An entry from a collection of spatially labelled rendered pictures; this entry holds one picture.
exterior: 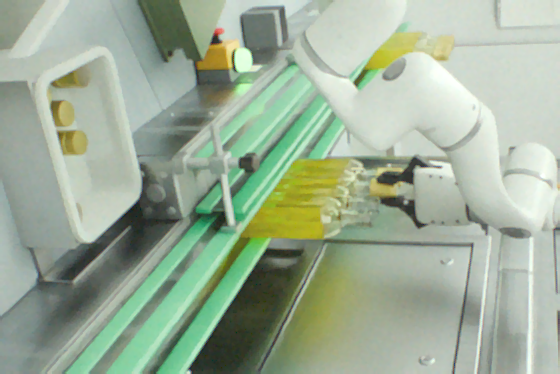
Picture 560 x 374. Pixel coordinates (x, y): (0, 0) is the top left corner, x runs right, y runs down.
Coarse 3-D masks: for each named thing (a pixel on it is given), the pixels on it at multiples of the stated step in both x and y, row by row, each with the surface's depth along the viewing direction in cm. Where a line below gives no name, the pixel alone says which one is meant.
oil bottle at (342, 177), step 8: (288, 176) 131; (296, 176) 130; (304, 176) 130; (312, 176) 130; (320, 176) 129; (328, 176) 129; (336, 176) 128; (344, 176) 128; (352, 176) 129; (280, 184) 130; (288, 184) 130; (296, 184) 129; (304, 184) 129; (312, 184) 129; (320, 184) 128; (328, 184) 128; (336, 184) 127; (344, 184) 127; (352, 184) 128; (352, 192) 128
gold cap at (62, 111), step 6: (54, 102) 93; (60, 102) 93; (66, 102) 93; (54, 108) 92; (60, 108) 92; (66, 108) 94; (72, 108) 95; (54, 114) 92; (60, 114) 92; (66, 114) 94; (72, 114) 95; (54, 120) 93; (60, 120) 93; (66, 120) 94; (72, 120) 95; (60, 126) 94; (66, 126) 94
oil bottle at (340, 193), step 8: (272, 192) 126; (280, 192) 126; (288, 192) 125; (296, 192) 125; (304, 192) 125; (312, 192) 125; (320, 192) 124; (328, 192) 124; (336, 192) 124; (344, 192) 124; (344, 200) 123
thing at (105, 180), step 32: (64, 64) 89; (96, 64) 99; (64, 96) 100; (96, 96) 101; (64, 128) 100; (96, 128) 103; (128, 128) 103; (64, 160) 101; (96, 160) 106; (128, 160) 105; (64, 192) 90; (96, 192) 106; (128, 192) 106; (96, 224) 97
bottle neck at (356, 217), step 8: (344, 208) 120; (360, 208) 119; (344, 216) 118; (352, 216) 118; (360, 216) 118; (368, 216) 117; (344, 224) 119; (352, 224) 119; (360, 224) 118; (368, 224) 118
